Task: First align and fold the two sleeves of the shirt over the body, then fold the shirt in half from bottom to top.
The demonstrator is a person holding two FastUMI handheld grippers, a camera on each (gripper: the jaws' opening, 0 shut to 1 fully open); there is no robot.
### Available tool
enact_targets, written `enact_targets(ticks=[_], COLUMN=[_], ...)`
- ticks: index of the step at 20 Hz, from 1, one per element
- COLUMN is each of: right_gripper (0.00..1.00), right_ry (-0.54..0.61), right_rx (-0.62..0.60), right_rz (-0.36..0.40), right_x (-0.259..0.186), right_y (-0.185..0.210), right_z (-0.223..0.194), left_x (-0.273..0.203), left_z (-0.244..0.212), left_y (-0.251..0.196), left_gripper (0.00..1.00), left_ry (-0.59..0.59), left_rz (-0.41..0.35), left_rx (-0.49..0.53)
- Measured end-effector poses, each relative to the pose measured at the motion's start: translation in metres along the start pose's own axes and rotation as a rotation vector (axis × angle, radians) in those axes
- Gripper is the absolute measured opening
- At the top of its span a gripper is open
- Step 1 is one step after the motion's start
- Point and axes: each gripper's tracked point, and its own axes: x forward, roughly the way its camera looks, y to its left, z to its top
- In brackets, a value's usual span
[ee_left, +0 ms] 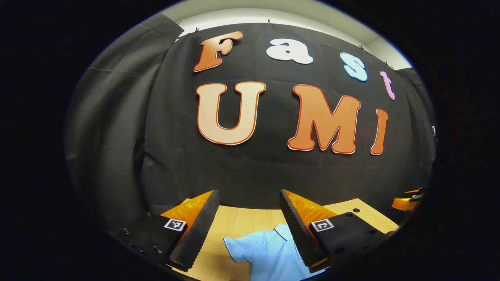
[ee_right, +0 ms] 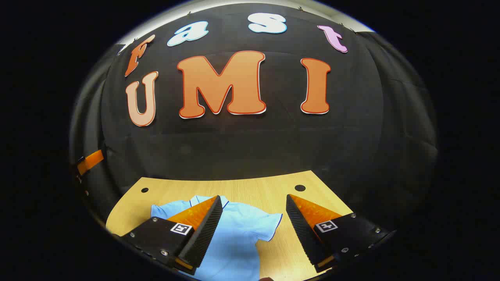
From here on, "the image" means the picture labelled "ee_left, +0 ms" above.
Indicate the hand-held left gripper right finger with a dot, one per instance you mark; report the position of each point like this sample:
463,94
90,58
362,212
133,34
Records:
297,230

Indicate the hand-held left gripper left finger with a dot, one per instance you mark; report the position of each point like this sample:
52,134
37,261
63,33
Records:
197,230

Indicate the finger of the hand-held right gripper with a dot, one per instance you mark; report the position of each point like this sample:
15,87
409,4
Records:
402,203

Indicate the light blue T-shirt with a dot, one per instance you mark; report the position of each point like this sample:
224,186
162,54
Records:
265,253

